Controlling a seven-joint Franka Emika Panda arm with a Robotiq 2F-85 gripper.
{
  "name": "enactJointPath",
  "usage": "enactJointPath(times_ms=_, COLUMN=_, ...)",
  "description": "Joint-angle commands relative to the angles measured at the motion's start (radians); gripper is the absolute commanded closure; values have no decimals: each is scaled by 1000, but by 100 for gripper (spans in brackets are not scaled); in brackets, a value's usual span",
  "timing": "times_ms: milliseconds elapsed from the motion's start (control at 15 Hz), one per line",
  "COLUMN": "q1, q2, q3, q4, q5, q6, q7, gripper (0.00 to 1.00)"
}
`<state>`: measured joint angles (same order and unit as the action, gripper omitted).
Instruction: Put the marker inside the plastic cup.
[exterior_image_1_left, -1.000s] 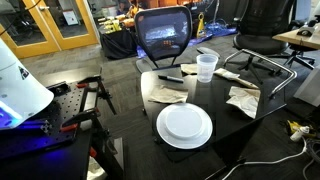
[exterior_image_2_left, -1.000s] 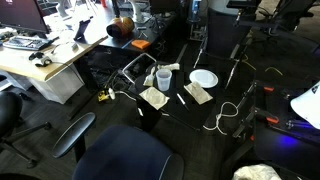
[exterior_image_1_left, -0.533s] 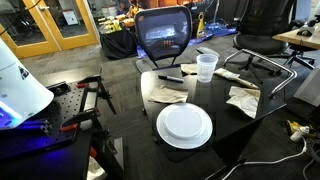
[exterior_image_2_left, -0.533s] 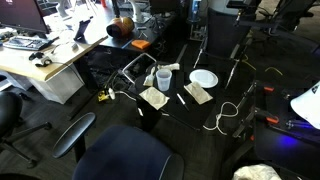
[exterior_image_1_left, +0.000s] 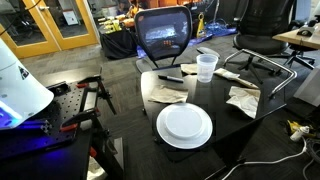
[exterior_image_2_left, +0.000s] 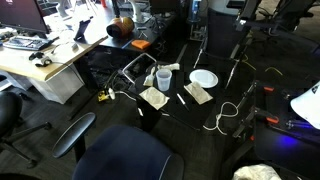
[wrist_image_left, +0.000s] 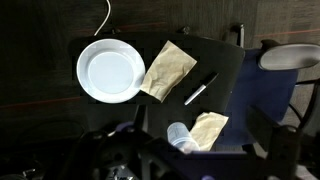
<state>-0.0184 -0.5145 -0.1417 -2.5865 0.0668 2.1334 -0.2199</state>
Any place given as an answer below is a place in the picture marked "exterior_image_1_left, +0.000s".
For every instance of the black marker pen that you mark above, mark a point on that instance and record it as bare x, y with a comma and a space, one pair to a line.
170, 78

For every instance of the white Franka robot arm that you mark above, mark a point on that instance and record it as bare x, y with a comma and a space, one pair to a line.
20, 90

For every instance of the clear plastic cup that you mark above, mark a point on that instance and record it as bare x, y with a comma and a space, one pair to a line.
206, 68

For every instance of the crumpled napkin left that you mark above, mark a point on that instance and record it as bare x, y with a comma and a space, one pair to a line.
168, 94

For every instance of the small brown paper napkin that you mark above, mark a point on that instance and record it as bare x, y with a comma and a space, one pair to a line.
189, 68

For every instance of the white plastic plate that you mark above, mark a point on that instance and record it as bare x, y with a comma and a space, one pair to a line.
184, 126

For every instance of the mesh back office chair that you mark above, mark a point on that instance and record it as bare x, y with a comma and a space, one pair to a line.
160, 43

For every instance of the long black bar clamp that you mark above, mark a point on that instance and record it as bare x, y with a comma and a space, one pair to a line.
101, 91

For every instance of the black draped table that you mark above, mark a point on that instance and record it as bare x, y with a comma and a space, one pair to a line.
116, 45

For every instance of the long twisted paper napkin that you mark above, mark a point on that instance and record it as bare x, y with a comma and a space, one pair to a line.
230, 75

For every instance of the yellow caution sign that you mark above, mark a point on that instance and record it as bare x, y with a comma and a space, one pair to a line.
201, 28

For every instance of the yellow items pile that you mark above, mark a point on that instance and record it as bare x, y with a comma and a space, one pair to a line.
112, 26

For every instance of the short black bar clamp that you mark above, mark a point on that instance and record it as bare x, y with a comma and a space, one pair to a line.
81, 116

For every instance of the crumpled large paper napkin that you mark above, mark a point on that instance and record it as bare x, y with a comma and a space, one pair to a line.
246, 100

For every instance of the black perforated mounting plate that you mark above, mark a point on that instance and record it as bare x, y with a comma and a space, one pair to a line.
66, 106

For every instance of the yellow framed glass door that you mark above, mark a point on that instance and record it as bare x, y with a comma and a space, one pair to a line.
28, 46
71, 39

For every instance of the paper sign on door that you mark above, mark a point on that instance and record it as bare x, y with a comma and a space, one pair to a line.
70, 17

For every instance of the black padded office chair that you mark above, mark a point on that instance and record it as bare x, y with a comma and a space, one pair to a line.
263, 23

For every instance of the black robot stand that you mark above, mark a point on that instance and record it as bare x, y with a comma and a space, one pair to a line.
60, 165

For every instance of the white power plug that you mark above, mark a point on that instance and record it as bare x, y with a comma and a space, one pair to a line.
298, 133

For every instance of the wooden desk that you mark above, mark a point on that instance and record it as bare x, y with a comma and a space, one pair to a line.
300, 39

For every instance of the grey cabinet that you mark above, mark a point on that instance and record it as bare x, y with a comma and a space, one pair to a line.
310, 88

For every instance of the black device on desk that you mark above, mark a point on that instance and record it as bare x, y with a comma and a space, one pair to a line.
305, 31

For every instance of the chrome tube frame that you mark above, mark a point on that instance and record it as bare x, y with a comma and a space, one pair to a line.
286, 71

